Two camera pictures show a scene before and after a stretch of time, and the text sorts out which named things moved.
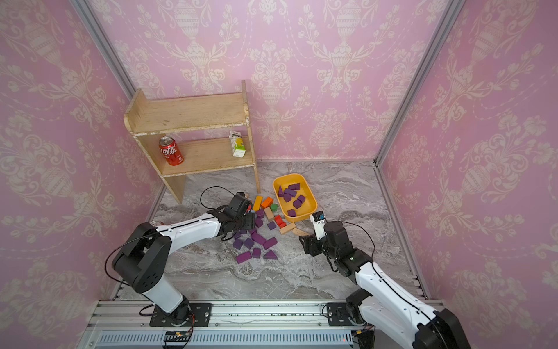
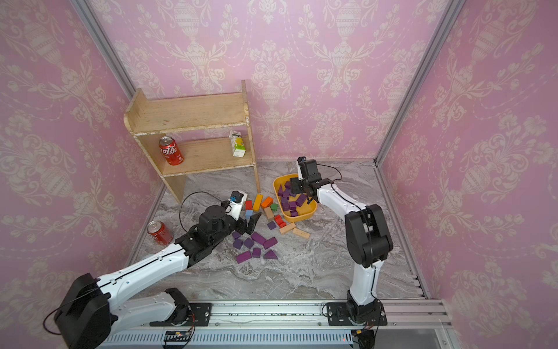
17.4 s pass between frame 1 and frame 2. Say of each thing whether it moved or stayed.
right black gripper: moved
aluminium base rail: stayed
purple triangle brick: stayed
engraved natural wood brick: stayed
